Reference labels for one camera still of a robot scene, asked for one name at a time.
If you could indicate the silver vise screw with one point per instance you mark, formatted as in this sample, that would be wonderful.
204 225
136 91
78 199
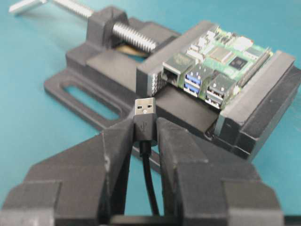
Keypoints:
109 28

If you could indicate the green circuit board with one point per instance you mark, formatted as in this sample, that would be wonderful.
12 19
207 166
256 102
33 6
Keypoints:
215 66

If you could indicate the black bench vise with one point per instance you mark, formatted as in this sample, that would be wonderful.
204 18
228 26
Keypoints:
117 80

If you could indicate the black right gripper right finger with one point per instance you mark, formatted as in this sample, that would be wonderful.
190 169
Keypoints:
204 185

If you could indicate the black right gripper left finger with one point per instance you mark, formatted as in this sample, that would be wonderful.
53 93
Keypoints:
82 186

